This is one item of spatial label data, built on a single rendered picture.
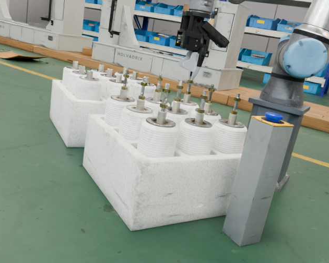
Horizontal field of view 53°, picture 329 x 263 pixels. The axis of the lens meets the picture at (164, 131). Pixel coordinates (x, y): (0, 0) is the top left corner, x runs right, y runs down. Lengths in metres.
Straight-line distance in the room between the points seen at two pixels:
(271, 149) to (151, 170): 0.28
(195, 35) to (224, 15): 1.87
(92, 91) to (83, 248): 0.67
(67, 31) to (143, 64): 1.20
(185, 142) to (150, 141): 0.11
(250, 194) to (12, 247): 0.53
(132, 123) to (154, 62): 2.29
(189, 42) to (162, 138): 0.40
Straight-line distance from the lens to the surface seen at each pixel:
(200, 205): 0.92
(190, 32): 1.08
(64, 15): 4.04
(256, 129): 0.79
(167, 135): 0.79
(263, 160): 0.78
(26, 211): 0.89
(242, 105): 2.72
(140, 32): 6.89
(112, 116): 1.00
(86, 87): 1.27
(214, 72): 2.87
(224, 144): 0.94
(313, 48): 1.07
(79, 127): 1.27
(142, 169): 0.76
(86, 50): 4.02
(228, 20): 2.92
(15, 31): 4.58
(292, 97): 1.23
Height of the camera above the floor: 0.46
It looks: 16 degrees down
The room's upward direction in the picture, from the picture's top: 10 degrees clockwise
